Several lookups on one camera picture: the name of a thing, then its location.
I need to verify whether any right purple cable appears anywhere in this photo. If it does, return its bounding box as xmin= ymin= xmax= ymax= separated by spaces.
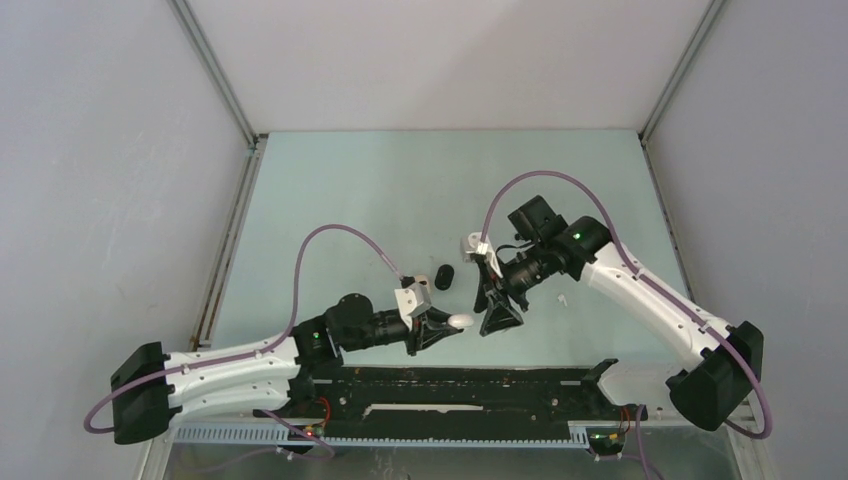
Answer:
xmin=480 ymin=170 xmax=774 ymax=441

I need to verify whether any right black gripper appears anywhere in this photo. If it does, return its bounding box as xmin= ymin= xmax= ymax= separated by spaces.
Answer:
xmin=474 ymin=241 xmax=553 ymax=337

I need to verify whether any black earbud case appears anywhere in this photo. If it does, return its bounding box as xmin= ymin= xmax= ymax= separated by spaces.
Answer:
xmin=433 ymin=264 xmax=455 ymax=291

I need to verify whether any white earbud case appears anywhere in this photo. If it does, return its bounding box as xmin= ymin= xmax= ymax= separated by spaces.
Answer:
xmin=447 ymin=314 xmax=475 ymax=330

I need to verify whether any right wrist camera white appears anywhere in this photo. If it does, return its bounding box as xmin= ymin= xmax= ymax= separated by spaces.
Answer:
xmin=460 ymin=232 xmax=503 ymax=278

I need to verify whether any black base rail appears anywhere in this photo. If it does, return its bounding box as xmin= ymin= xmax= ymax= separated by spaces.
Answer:
xmin=275 ymin=360 xmax=647 ymax=440

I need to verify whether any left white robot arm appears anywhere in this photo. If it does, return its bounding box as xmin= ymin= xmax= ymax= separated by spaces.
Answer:
xmin=110 ymin=289 xmax=474 ymax=445

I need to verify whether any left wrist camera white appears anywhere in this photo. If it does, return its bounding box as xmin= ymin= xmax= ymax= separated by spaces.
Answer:
xmin=394 ymin=281 xmax=432 ymax=330

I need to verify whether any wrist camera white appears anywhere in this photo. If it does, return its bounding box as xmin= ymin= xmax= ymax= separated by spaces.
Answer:
xmin=460 ymin=232 xmax=503 ymax=278
xmin=394 ymin=281 xmax=432 ymax=330

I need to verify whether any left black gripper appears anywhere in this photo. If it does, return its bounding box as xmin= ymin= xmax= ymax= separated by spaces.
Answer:
xmin=342 ymin=306 xmax=457 ymax=356

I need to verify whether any grey cable duct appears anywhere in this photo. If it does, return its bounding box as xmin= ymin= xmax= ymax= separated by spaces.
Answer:
xmin=172 ymin=422 xmax=589 ymax=449

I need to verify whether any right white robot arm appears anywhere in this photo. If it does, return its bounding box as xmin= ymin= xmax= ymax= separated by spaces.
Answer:
xmin=461 ymin=196 xmax=764 ymax=431

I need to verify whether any purple cable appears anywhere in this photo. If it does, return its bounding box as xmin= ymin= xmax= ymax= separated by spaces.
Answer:
xmin=84 ymin=223 xmax=409 ymax=435
xmin=480 ymin=170 xmax=774 ymax=441

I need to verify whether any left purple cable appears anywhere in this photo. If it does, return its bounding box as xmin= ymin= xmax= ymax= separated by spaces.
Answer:
xmin=84 ymin=223 xmax=409 ymax=435

